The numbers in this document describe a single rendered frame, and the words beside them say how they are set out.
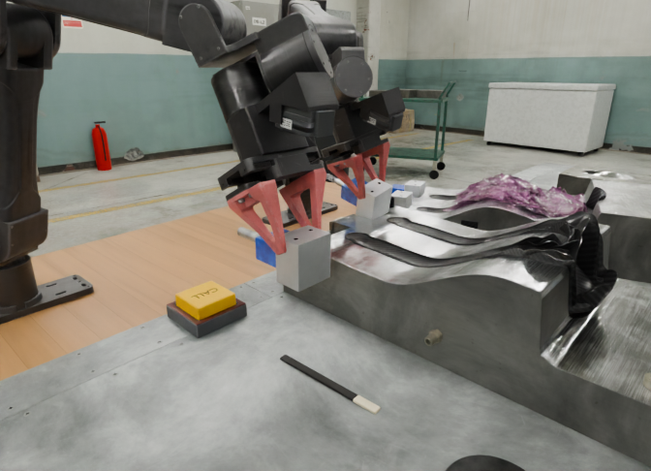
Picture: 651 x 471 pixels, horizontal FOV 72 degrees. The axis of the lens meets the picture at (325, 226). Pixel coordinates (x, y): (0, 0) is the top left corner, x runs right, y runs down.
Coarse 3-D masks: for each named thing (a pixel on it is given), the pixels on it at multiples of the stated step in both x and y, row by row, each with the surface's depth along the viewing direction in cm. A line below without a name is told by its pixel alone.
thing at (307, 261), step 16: (256, 240) 51; (288, 240) 47; (304, 240) 47; (320, 240) 48; (256, 256) 52; (272, 256) 50; (288, 256) 47; (304, 256) 47; (320, 256) 49; (288, 272) 48; (304, 272) 47; (320, 272) 49; (304, 288) 48
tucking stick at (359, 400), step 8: (288, 360) 54; (296, 368) 52; (304, 368) 52; (312, 376) 51; (320, 376) 51; (328, 384) 49; (336, 384) 49; (344, 392) 48; (352, 392) 48; (352, 400) 47; (360, 400) 47; (368, 400) 47; (368, 408) 46; (376, 408) 46
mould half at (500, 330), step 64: (384, 256) 63; (448, 256) 62; (384, 320) 58; (448, 320) 51; (512, 320) 45; (576, 320) 51; (640, 320) 51; (512, 384) 47; (576, 384) 42; (640, 384) 41; (640, 448) 40
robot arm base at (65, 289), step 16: (0, 272) 61; (16, 272) 63; (32, 272) 65; (0, 288) 62; (16, 288) 63; (32, 288) 65; (48, 288) 70; (64, 288) 70; (80, 288) 70; (0, 304) 63; (16, 304) 64; (32, 304) 65; (48, 304) 66; (0, 320) 62
